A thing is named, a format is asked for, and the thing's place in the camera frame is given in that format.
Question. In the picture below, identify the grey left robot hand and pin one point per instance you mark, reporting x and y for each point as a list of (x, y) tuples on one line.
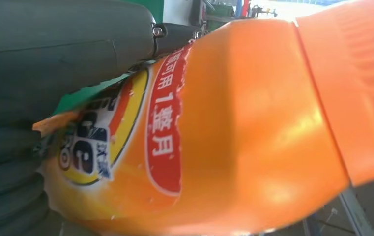
[(59, 49)]

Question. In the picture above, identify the green plastic crate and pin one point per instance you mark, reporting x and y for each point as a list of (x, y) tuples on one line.
[(221, 13)]

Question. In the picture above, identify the steel frame table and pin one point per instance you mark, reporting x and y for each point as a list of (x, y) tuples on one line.
[(356, 211)]

